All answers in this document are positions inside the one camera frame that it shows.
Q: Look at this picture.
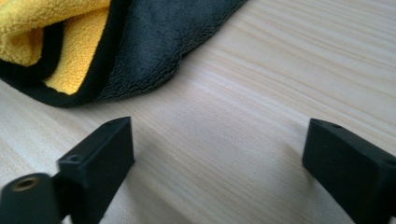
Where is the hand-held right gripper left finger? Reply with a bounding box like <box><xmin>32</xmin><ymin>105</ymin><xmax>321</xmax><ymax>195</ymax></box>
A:
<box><xmin>56</xmin><ymin>116</ymin><xmax>135</xmax><ymax>224</ymax></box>

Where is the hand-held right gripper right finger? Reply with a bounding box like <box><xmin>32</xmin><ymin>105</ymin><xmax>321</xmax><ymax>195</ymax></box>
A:
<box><xmin>302</xmin><ymin>118</ymin><xmax>396</xmax><ymax>224</ymax></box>

